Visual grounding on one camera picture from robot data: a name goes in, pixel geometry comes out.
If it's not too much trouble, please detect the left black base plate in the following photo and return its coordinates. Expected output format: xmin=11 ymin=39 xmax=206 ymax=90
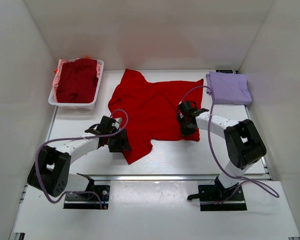
xmin=63 ymin=179 xmax=111 ymax=210

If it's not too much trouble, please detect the small dark device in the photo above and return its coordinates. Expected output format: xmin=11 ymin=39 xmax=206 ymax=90
xmin=215 ymin=69 xmax=235 ymax=74

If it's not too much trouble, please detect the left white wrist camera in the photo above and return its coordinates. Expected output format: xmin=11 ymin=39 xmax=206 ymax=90
xmin=114 ymin=117 xmax=123 ymax=125

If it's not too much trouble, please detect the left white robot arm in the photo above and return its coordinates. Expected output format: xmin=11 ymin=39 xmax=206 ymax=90
xmin=27 ymin=116 xmax=131 ymax=203

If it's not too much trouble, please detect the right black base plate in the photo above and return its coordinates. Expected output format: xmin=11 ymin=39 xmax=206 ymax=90
xmin=187 ymin=184 xmax=248 ymax=212

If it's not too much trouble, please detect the pink shirt in basket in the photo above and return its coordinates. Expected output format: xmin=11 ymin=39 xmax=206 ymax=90
xmin=52 ymin=58 xmax=76 ymax=91

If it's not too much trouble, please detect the dark red shirt in basket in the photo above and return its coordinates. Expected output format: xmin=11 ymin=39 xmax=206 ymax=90
xmin=53 ymin=58 xmax=101 ymax=104

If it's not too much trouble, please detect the silver aluminium rail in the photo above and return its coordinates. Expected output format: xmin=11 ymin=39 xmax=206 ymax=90
xmin=37 ymin=174 xmax=270 ymax=182

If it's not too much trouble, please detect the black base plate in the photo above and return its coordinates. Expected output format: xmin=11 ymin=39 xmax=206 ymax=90
xmin=63 ymin=179 xmax=111 ymax=210
xmin=187 ymin=184 xmax=248 ymax=212

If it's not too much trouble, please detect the bright red t shirt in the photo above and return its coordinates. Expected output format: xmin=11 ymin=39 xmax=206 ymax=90
xmin=108 ymin=69 xmax=204 ymax=164

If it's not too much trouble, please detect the folded lavender t shirt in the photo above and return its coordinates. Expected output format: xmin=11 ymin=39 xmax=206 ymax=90
xmin=205 ymin=71 xmax=253 ymax=106

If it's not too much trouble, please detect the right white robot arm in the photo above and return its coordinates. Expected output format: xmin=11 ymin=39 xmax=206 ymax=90
xmin=177 ymin=101 xmax=267 ymax=204

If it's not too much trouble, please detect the white plastic basket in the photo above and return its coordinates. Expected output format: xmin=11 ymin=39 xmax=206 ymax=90
xmin=48 ymin=57 xmax=104 ymax=110

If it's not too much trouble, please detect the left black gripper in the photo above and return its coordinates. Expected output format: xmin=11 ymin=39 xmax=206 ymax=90
xmin=107 ymin=128 xmax=132 ymax=153

